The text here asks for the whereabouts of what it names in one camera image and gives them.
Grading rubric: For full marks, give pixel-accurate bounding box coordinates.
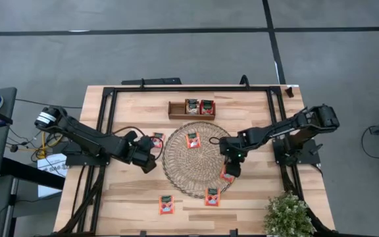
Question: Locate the orange Ahmad tea packet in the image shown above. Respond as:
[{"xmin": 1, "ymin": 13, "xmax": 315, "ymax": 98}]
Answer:
[
  {"xmin": 205, "ymin": 188, "xmax": 221, "ymax": 207},
  {"xmin": 159, "ymin": 195, "xmax": 175, "ymax": 215},
  {"xmin": 151, "ymin": 132, "xmax": 166, "ymax": 149},
  {"xmin": 219, "ymin": 164, "xmax": 236, "ymax": 184},
  {"xmin": 185, "ymin": 132, "xmax": 201, "ymax": 149}
]

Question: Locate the wooden compartment tea box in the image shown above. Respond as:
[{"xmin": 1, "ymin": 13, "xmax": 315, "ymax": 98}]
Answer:
[{"xmin": 168, "ymin": 98, "xmax": 216, "ymax": 121}]

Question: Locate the black diagonal beam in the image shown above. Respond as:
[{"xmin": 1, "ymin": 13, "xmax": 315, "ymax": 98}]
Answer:
[{"xmin": 0, "ymin": 157, "xmax": 65, "ymax": 190}]

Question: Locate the round woven straw placemat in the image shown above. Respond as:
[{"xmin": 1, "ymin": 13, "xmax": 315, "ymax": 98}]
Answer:
[{"xmin": 161, "ymin": 120, "xmax": 241, "ymax": 199}]

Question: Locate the black bracket bar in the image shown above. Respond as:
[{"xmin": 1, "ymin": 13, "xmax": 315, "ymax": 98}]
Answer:
[{"xmin": 120, "ymin": 77, "xmax": 183, "ymax": 86}]

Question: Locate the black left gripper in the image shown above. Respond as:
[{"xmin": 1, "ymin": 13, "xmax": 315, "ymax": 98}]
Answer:
[{"xmin": 128, "ymin": 134, "xmax": 158, "ymax": 174}]

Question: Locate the potted plant with white flowers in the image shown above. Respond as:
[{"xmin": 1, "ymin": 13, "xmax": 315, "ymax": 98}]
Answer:
[{"xmin": 263, "ymin": 190, "xmax": 317, "ymax": 237}]

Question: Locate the white paper sheet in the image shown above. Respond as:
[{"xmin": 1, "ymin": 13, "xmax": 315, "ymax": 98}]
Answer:
[{"xmin": 37, "ymin": 153, "xmax": 68, "ymax": 198}]

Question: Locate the beige cinnamon tea packet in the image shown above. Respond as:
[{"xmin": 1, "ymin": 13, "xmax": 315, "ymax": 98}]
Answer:
[{"xmin": 185, "ymin": 98, "xmax": 200, "ymax": 115}]

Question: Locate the red strawberry tea packet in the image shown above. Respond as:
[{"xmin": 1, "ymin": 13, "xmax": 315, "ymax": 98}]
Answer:
[{"xmin": 199, "ymin": 99, "xmax": 216, "ymax": 115}]

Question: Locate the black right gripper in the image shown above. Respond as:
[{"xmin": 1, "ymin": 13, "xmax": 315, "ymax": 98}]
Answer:
[{"xmin": 220, "ymin": 135, "xmax": 247, "ymax": 179}]

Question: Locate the black aluminium table frame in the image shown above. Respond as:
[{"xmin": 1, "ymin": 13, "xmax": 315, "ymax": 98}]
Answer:
[{"xmin": 57, "ymin": 84, "xmax": 338, "ymax": 237}]

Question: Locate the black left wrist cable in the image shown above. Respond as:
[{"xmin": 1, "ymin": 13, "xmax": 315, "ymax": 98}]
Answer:
[{"xmin": 112, "ymin": 126, "xmax": 146, "ymax": 138}]

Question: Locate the yellow cable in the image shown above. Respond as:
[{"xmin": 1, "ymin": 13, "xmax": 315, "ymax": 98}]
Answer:
[{"xmin": 33, "ymin": 131, "xmax": 62, "ymax": 159}]

